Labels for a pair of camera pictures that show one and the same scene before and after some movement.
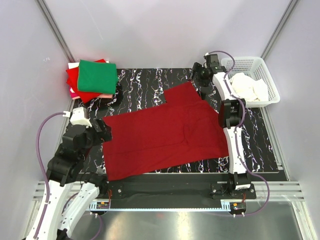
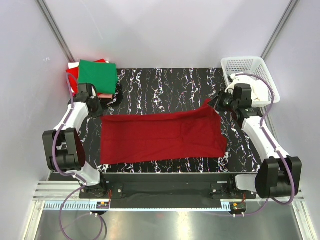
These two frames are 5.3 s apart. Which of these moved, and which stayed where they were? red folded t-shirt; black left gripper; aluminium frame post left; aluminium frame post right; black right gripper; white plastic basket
Moved: black right gripper; black left gripper
Stayed: white plastic basket; aluminium frame post right; aluminium frame post left; red folded t-shirt
